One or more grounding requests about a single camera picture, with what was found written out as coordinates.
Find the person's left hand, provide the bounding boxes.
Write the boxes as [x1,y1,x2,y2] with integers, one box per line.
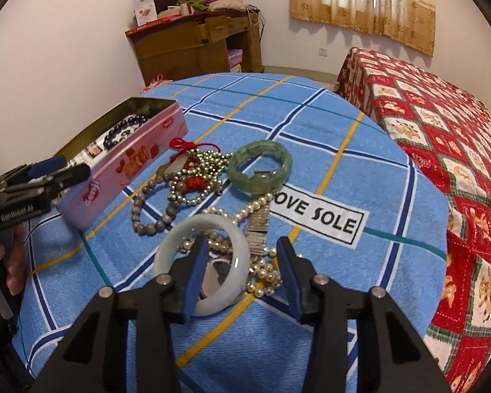
[0,241,26,325]

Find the white printed box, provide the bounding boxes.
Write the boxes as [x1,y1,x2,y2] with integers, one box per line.
[133,0,158,26]

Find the white jade bangle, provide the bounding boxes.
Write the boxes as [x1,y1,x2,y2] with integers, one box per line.
[153,214,250,317]

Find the pink storage box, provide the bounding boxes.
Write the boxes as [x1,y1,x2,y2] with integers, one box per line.
[228,48,245,71]

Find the pearl necklace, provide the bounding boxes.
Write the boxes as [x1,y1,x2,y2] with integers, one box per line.
[179,192,284,298]

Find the grey bead bracelet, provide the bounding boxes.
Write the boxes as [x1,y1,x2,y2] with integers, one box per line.
[131,171,186,237]

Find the flat red box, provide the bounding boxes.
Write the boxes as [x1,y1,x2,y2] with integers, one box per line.
[126,13,186,36]

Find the red string pendant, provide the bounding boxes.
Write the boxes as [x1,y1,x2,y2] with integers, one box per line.
[159,137,222,191]

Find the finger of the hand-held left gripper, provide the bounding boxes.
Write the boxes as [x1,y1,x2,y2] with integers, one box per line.
[0,156,69,188]
[7,162,92,202]

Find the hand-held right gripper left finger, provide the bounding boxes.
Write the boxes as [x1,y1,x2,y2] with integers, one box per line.
[8,235,211,393]

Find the beige quilted cloth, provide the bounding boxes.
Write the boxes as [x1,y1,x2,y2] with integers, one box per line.
[208,0,251,13]

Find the small metal bead necklace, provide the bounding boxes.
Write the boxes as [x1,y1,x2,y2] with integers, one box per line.
[168,149,235,208]

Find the beige patterned curtain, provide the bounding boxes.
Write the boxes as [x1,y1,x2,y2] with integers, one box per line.
[288,0,438,59]

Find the blue plaid tablecloth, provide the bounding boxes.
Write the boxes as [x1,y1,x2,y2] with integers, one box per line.
[16,73,449,393]

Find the red patterned bed blanket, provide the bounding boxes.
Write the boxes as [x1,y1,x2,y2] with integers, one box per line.
[333,47,491,393]

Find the pink floral cloth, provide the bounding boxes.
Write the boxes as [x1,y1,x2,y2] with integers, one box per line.
[141,74,167,93]

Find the wooden desk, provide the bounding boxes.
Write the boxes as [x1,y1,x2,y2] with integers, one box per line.
[125,7,266,86]

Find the dark bead bracelet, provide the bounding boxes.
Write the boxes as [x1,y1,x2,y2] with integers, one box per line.
[101,113,153,153]

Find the green jade bracelet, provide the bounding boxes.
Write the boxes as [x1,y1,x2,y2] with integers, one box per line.
[228,140,292,194]

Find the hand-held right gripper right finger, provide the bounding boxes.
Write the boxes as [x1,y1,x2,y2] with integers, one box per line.
[276,235,453,393]

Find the pink tin box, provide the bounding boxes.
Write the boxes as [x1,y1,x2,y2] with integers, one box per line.
[51,97,189,230]

